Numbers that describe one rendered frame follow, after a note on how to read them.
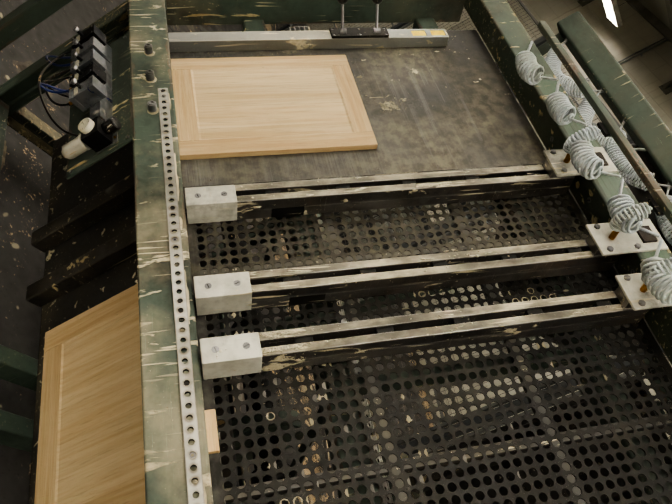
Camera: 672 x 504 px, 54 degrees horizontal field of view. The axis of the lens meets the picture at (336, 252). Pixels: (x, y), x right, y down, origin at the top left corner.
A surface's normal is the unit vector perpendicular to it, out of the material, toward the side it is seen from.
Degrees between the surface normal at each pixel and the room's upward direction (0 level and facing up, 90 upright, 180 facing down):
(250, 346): 55
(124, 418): 90
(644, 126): 90
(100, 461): 90
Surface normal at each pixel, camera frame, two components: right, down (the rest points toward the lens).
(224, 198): 0.12, -0.62
